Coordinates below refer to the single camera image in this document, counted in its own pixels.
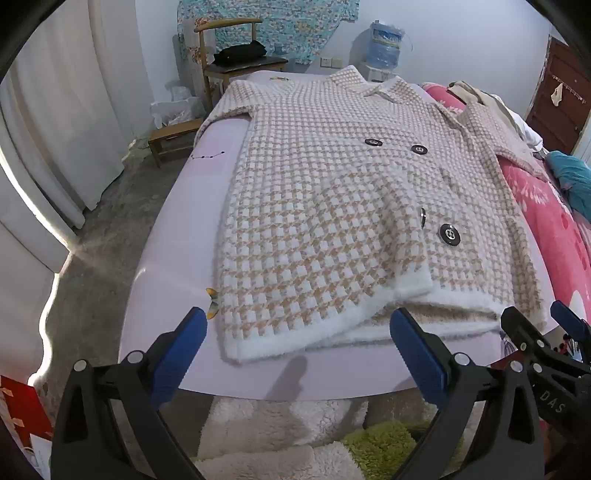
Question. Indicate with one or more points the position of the wooden chair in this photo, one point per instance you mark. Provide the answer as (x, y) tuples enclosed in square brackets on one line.
[(231, 71)]

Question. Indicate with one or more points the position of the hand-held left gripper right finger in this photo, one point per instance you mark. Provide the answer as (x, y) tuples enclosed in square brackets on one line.
[(415, 350)]

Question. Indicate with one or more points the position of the white cloth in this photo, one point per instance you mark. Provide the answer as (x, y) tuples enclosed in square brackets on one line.
[(528, 134)]

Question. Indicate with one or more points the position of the blue water bottle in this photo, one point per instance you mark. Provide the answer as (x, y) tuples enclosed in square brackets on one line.
[(385, 46)]

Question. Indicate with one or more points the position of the beige white houndstooth coat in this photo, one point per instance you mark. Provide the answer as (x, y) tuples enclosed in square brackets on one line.
[(323, 207)]

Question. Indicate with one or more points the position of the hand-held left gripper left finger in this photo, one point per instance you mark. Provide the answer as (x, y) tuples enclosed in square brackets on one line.
[(184, 350)]

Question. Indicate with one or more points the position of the white plastic bags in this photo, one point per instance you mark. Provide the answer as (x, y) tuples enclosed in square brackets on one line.
[(178, 108)]

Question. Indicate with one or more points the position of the wall socket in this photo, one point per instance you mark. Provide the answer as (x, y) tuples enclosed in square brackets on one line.
[(331, 62)]

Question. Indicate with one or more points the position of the white garment on door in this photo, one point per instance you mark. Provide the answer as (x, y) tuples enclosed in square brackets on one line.
[(556, 94)]

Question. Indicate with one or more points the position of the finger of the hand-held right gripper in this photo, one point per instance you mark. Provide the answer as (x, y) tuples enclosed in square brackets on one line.
[(570, 318), (524, 330)]

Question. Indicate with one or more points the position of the white fluffy rug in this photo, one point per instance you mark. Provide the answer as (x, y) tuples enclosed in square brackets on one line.
[(258, 429)]

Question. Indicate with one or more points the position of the beige folded clothes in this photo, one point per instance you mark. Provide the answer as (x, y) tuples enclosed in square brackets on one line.
[(485, 99)]

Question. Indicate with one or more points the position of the red floral blanket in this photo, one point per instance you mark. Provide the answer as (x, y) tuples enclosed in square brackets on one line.
[(545, 217)]

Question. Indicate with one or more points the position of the small wooden stool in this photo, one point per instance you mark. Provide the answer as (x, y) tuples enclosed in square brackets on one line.
[(173, 134)]

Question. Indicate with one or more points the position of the pink printed bed sheet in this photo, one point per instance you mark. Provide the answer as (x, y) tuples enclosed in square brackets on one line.
[(184, 240)]

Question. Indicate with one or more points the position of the red box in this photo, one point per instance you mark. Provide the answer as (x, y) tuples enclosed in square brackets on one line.
[(18, 406)]

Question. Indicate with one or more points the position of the black bag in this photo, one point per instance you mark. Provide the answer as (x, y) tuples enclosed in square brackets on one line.
[(242, 53)]

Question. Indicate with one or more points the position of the white water dispenser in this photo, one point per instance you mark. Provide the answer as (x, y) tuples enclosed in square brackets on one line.
[(374, 74)]

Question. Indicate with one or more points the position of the teal patterned wall cloth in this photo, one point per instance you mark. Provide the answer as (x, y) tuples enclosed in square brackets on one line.
[(295, 23)]

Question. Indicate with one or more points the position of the brown wooden door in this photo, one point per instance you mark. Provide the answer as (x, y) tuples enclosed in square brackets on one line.
[(554, 69)]

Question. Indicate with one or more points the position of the white curtain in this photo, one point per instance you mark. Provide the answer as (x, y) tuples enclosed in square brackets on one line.
[(60, 115)]

